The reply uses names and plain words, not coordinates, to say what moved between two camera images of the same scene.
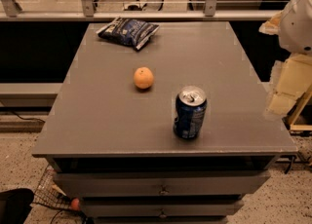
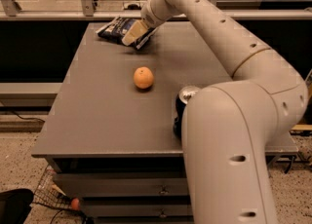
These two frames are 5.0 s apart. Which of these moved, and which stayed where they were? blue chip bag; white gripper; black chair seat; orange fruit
Moved: white gripper
Stayed: black chair seat; blue chip bag; orange fruit
